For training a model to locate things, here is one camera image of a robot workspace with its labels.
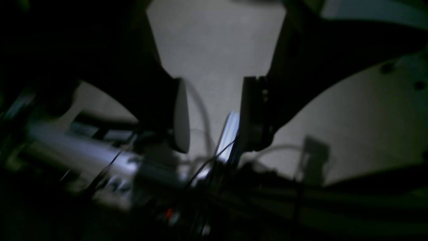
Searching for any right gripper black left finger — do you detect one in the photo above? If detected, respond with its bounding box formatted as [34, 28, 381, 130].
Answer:
[84, 0, 191, 154]

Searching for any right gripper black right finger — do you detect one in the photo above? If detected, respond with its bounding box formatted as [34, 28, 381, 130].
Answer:
[239, 0, 427, 152]

